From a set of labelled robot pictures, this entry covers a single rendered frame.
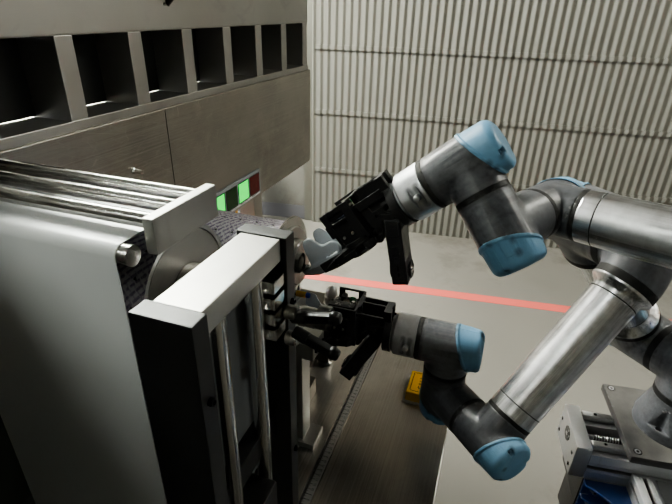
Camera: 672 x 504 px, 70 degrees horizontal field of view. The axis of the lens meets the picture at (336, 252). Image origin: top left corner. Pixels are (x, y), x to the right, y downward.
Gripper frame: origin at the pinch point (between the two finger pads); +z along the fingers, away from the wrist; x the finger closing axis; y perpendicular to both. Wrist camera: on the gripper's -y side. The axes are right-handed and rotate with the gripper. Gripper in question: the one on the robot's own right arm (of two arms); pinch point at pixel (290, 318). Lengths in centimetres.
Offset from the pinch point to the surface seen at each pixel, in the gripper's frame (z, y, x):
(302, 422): -7.1, -13.6, 11.3
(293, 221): -3.0, 22.5, 4.4
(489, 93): -19, 2, -294
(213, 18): 30, 51, -30
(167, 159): 30.0, 25.4, -8.3
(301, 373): -7.0, -2.2, 11.3
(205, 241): -2.0, 28.8, 26.9
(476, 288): -33, -109, -217
